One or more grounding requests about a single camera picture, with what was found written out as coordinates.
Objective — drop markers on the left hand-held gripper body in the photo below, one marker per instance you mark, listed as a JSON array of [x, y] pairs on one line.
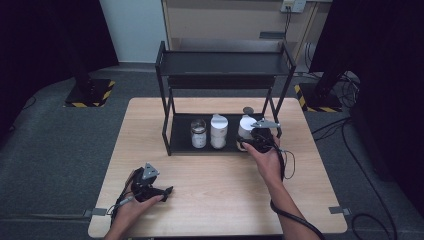
[[145, 188]]

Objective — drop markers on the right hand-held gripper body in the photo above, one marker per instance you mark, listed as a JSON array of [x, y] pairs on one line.
[[262, 140]]

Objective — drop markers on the white-lid jar with yellow powder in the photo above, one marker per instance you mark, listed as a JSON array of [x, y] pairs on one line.
[[246, 128]]

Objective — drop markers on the white-lid jar with white powder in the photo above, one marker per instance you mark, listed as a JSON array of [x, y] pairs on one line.
[[219, 131]]

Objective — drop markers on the clear glass jar white powder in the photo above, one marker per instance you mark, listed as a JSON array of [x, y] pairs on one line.
[[198, 137]]

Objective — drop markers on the black metal shelf rack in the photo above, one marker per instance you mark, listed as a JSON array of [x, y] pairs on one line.
[[220, 63]]

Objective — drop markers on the person's right hand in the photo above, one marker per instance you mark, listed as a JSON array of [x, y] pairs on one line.
[[266, 163]]

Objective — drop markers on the person's left hand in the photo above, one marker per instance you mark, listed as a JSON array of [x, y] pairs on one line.
[[130, 211]]

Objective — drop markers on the grey round table grommet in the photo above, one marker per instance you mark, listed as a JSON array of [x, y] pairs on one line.
[[248, 109]]

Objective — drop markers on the black stand with striped base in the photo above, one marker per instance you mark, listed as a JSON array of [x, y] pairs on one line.
[[320, 98], [88, 95]]

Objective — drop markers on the light wooden cabinet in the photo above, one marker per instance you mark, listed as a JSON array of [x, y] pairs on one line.
[[226, 23]]

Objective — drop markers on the black curtain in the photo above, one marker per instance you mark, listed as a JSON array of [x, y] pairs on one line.
[[386, 66], [40, 40]]

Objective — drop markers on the grey metal table bracket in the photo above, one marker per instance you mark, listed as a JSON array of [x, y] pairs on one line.
[[339, 210], [95, 212]]

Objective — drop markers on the white wall outlet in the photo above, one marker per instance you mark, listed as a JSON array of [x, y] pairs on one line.
[[293, 5]]

